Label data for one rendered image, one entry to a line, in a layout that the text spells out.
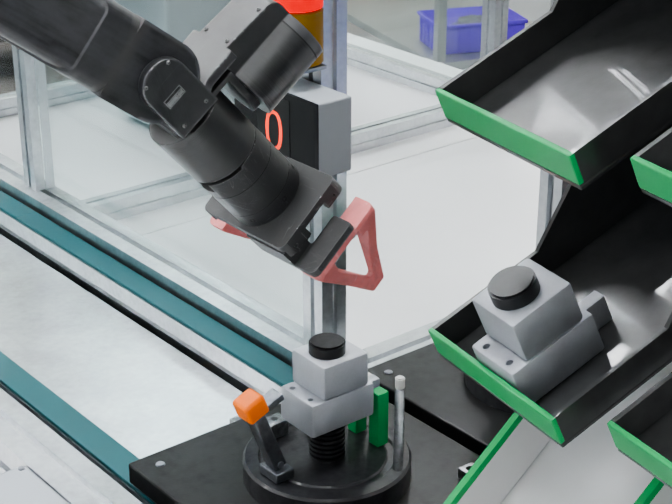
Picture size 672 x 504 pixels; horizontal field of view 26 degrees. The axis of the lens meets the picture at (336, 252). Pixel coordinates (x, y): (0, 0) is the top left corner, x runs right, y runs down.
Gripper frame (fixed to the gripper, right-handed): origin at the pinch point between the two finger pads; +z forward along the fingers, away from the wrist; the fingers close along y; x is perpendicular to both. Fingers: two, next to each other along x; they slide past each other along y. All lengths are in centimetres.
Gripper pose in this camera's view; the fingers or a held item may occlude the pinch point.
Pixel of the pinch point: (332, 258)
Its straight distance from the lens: 113.0
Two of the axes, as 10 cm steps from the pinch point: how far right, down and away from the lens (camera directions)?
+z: 5.3, 5.2, 6.7
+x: -5.8, 8.0, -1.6
